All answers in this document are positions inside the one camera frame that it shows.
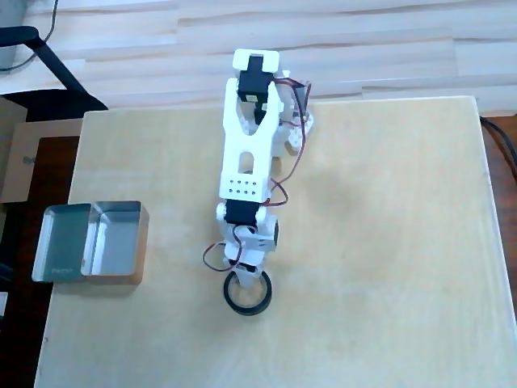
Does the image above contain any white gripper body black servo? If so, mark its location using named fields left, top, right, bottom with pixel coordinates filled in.
left=225, top=241, right=266, bottom=278

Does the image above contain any long red arm cable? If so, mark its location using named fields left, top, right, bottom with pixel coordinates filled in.
left=264, top=78, right=314, bottom=208

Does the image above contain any grey table clamp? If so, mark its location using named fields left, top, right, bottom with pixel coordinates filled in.
left=294, top=82, right=313, bottom=120

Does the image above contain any black tape roll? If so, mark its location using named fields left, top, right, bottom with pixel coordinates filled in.
left=222, top=270, right=274, bottom=318

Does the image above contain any thin red gripper cable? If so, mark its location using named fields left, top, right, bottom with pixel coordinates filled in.
left=202, top=226, right=246, bottom=274

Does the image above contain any black power cable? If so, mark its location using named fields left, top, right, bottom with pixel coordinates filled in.
left=479, top=115, right=517, bottom=181

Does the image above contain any plain brown cardboard box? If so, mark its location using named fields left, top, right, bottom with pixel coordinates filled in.
left=0, top=96, right=28, bottom=203

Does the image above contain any printed brown cardboard box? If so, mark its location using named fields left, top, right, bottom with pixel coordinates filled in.
left=0, top=119, right=82, bottom=203

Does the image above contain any thin grey cable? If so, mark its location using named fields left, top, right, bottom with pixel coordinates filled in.
left=0, top=0, right=60, bottom=74

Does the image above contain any grey plastic container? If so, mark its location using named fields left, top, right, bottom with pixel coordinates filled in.
left=0, top=0, right=26, bottom=70

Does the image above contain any metal tray with orange sides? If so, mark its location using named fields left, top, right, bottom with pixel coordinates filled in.
left=80, top=200, right=151, bottom=285

